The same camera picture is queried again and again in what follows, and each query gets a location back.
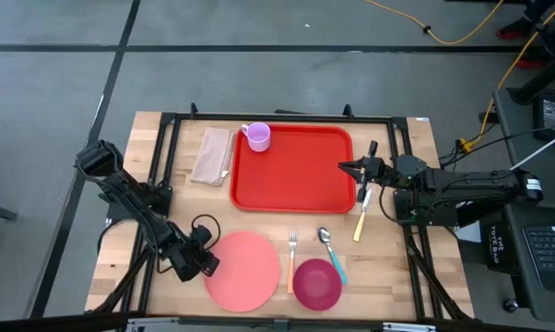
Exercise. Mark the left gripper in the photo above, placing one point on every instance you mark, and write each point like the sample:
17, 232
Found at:
190, 263

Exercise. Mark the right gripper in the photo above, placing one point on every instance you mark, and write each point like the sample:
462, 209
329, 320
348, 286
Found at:
380, 173

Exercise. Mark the pink round plate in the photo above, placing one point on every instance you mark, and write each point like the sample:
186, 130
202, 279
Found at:
247, 272

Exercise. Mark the red plastic tray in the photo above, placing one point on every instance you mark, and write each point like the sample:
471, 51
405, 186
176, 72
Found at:
300, 177

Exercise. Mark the purple plastic cup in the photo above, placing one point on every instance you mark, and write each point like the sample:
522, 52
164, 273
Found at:
259, 137

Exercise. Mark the magenta plastic bowl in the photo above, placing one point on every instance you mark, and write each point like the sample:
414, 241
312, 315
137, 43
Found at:
317, 284

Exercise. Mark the beige cloth napkin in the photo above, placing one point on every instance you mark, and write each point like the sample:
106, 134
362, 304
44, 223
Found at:
211, 157

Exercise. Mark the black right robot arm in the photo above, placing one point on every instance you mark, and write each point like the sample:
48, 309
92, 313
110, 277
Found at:
471, 184

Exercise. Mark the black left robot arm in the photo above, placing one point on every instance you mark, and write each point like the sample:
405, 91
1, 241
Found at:
125, 193

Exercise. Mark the white paper sheet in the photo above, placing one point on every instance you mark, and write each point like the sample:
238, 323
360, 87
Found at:
468, 233

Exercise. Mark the black tote bag box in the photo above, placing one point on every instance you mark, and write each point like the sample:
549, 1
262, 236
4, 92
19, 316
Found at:
498, 243

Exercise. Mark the grey side desk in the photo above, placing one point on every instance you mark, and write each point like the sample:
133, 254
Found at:
517, 129

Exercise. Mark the black power adapter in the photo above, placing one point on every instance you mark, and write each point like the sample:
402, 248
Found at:
550, 115

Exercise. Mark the person's foot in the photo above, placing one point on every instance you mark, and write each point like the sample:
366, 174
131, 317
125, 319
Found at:
528, 63
515, 31

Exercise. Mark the black caster wheel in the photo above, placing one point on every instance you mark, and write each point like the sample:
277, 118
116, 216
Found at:
511, 305

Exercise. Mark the black chair leg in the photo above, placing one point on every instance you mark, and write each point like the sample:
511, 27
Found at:
545, 78

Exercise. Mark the black laptop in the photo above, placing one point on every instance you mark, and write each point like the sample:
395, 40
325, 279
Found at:
551, 253

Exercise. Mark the silver camera mount bar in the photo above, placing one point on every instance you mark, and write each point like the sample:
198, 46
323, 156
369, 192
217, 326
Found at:
167, 323

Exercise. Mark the black metal table frame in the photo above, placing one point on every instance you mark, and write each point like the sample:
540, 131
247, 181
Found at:
282, 117

